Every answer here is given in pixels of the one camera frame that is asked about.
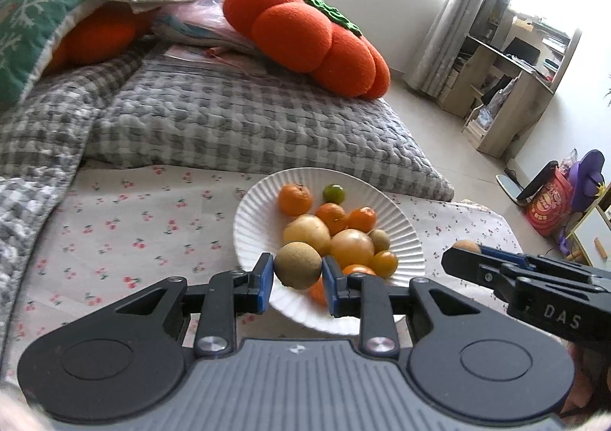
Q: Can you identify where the grey white checked blanket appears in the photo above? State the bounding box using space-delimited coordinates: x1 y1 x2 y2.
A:
0 49 144 389

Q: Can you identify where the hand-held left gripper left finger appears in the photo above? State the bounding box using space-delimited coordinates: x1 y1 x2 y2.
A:
102 252 276 358

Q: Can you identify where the grey curtain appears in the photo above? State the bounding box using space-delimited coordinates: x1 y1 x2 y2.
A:
403 0 514 95

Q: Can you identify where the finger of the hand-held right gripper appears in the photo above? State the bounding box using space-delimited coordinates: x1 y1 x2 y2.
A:
478 245 611 280
441 247 532 301

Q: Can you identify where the clear pink plastic bag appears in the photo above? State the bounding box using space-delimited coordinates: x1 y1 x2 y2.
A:
153 0 259 54

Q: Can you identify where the black monitor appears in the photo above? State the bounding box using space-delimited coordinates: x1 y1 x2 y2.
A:
503 38 542 66

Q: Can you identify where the yellow passion fruit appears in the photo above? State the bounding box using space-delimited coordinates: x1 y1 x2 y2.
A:
329 229 375 269
283 214 332 256

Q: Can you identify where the dark grey checked quilt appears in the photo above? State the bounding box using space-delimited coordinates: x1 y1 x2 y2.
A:
83 42 455 201

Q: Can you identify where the orange tangerine with stem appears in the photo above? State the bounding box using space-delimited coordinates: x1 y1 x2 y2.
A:
308 279 329 308

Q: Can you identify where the orange pumpkin cushion green stem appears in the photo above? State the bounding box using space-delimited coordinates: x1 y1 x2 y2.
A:
222 0 391 100

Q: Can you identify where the green branch pattern pillow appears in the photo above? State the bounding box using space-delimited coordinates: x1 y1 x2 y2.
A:
0 0 103 107

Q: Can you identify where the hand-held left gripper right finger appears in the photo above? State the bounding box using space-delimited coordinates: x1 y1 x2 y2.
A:
321 256 499 359

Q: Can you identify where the purple hat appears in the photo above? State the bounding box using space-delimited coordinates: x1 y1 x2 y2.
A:
566 149 607 214

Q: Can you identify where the red bag black strap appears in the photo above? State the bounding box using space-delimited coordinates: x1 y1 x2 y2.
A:
517 160 576 237

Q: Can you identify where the small orange mandarin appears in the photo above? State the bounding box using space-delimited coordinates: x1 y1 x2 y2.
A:
315 203 348 236

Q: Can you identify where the plain orange cushion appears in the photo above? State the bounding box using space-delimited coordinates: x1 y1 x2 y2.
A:
45 3 156 73

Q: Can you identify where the cherry print cloth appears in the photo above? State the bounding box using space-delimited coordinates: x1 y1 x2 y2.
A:
0 164 526 365

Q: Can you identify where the person's right forearm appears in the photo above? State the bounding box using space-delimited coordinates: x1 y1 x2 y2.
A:
561 340 611 417

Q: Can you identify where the grey slipper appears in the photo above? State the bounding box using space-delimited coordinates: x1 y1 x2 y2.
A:
495 173 526 207

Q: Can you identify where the white ribbed plate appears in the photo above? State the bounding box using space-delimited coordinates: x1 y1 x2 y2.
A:
233 167 426 335

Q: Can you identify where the wooden shelf desk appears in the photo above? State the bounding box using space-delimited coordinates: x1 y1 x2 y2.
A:
439 13 583 159

